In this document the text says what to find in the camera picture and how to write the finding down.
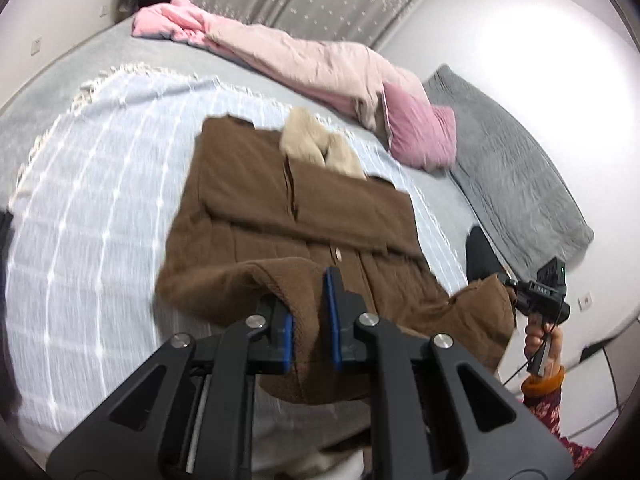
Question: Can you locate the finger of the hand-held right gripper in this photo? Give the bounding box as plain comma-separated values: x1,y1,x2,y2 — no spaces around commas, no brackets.
502,272,528,298

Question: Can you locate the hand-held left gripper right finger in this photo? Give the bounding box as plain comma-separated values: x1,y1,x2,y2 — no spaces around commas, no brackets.
322,266,573,480

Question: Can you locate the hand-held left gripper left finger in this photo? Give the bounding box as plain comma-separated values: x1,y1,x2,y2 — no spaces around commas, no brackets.
47,292,296,480

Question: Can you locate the brown coat with fur collar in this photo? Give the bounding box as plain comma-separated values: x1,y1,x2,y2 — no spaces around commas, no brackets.
155,107,518,406

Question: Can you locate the person's right hand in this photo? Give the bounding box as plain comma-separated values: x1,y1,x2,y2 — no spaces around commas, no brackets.
524,317,564,377

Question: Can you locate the dark cloth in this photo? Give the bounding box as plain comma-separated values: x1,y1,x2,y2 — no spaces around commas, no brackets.
465,226,512,283

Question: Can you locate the grey quilted cushion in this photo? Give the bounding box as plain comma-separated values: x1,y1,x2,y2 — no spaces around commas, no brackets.
422,64,596,271

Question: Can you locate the pink velvet pillow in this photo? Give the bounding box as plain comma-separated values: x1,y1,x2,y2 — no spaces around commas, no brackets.
382,82,457,171

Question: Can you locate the light blue checked blanket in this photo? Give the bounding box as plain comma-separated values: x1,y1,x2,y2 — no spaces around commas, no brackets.
5,62,481,431

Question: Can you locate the pink duvet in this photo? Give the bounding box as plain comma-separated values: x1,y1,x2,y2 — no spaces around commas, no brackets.
131,0,426,133

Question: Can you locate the black garment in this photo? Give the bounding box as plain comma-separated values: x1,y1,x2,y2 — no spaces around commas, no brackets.
0,209,14,258

